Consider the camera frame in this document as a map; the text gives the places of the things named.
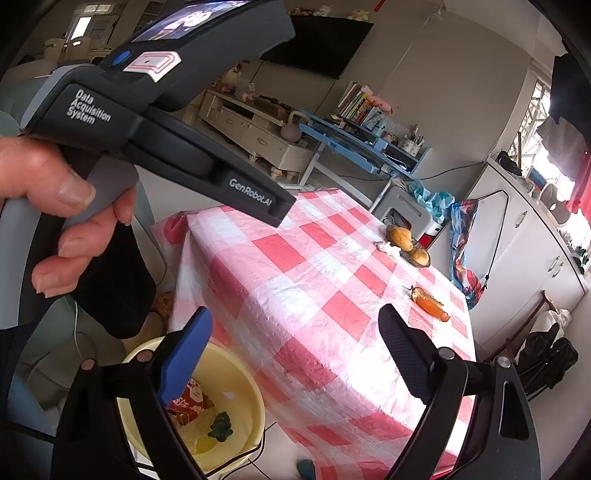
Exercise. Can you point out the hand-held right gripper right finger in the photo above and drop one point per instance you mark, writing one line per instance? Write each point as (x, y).
(406, 364)

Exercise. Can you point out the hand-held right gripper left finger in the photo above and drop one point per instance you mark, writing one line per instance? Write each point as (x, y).
(184, 364)

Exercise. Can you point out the red snack wrapper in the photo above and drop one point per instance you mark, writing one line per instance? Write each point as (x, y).
(187, 401)

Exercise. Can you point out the green plush toy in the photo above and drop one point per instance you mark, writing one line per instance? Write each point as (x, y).
(221, 424)

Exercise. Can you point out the yellow plastic basin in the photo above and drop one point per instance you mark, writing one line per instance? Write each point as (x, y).
(244, 406)

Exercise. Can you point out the person's left hand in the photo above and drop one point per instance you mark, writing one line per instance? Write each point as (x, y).
(37, 170)

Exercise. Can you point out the yellow patterned slipper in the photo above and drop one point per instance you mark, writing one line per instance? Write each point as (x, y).
(161, 304)

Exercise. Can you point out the small orange peel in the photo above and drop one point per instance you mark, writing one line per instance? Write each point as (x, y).
(429, 302)

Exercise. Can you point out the fruit plate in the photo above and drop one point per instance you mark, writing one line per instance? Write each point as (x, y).
(418, 264)

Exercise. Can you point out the cream television cabinet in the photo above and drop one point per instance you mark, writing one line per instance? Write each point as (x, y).
(254, 124)

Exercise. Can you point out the beige dining chair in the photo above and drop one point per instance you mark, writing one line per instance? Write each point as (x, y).
(54, 48)

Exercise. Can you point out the yellow mango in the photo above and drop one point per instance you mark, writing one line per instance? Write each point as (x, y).
(399, 236)
(421, 256)

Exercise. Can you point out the colourful printed cloth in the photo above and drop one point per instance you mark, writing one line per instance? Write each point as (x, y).
(464, 263)

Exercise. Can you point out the crumpled white tissue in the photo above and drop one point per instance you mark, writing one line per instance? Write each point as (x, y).
(387, 248)

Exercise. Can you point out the wooden chair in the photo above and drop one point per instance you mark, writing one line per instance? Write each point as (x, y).
(526, 330)

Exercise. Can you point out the pink checked tablecloth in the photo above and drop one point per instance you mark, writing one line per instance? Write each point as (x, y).
(300, 286)

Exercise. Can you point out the black garment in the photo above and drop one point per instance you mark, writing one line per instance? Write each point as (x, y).
(549, 355)

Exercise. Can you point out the small teal object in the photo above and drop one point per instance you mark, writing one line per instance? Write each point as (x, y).
(307, 468)

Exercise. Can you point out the pink kettlebell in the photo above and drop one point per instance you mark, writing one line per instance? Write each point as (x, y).
(291, 133)

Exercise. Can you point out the white bag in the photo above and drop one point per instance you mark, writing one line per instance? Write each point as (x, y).
(554, 318)

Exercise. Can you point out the white cabinet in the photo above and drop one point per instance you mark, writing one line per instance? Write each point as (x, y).
(521, 249)

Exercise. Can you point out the light blue cloth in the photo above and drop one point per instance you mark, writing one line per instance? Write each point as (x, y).
(431, 198)

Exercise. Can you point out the row of books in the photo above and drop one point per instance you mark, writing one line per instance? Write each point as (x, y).
(355, 104)

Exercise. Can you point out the blue study desk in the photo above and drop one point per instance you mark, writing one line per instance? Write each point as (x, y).
(351, 141)

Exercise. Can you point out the pen holder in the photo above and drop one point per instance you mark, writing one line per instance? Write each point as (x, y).
(412, 144)

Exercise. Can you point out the pink plush toy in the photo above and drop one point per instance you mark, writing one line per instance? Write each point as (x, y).
(383, 104)

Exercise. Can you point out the red hanging garment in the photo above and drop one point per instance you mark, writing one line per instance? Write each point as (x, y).
(581, 194)

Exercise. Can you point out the dark hanging garment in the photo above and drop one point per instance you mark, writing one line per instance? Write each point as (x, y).
(568, 115)

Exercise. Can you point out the black wall television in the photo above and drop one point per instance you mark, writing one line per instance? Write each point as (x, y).
(323, 41)

